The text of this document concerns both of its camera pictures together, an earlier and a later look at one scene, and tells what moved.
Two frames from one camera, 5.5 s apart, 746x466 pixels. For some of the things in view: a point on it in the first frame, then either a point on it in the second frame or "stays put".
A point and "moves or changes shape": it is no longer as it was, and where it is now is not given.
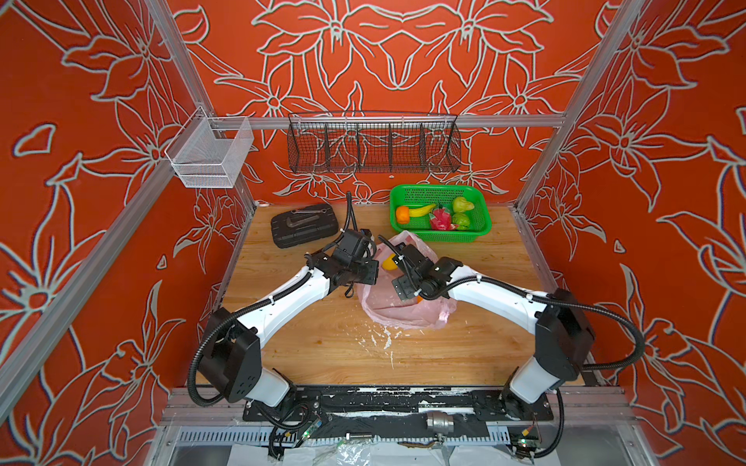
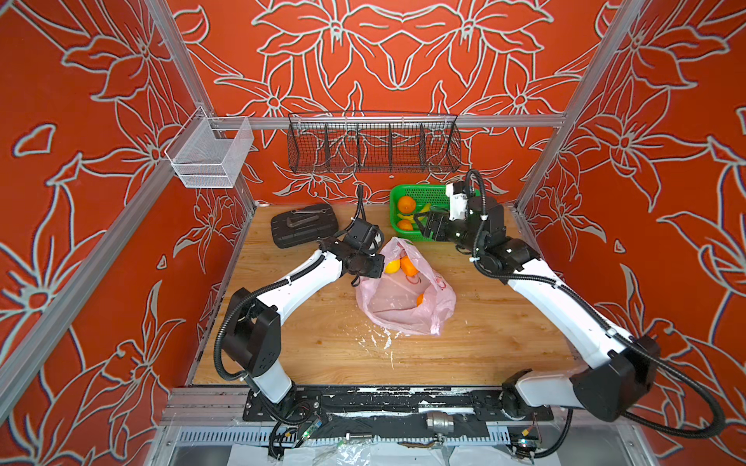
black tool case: (294, 228) stays put
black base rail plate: (404, 404) stays put
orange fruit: (402, 215) moves or changes shape
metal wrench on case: (288, 222) stays put
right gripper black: (399, 282) → (441, 232)
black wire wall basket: (367, 143) stays put
